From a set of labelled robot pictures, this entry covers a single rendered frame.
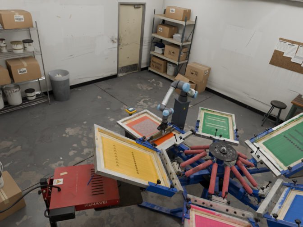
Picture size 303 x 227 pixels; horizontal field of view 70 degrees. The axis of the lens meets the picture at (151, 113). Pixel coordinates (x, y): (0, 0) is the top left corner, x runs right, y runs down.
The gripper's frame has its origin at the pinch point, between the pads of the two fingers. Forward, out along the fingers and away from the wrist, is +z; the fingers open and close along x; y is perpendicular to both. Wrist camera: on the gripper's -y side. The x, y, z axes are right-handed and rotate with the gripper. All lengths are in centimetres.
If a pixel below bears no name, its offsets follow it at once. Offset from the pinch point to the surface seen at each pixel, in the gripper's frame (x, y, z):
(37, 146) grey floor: 194, -102, 101
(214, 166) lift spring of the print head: -89, -21, -23
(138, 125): 37.7, -7.7, 5.4
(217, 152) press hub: -81, -8, -31
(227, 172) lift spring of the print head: -100, -16, -22
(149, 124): 29.9, 6.5, 5.4
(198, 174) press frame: -75, -21, -1
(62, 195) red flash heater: -14, -143, -9
